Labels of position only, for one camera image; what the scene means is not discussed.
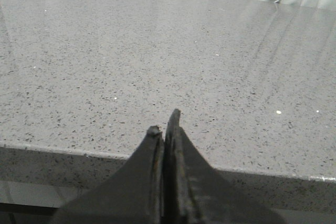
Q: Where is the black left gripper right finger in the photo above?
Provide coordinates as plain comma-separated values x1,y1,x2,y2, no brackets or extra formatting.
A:
163,109,285,223

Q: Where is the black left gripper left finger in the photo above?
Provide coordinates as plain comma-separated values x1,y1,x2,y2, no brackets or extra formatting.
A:
50,126,164,223

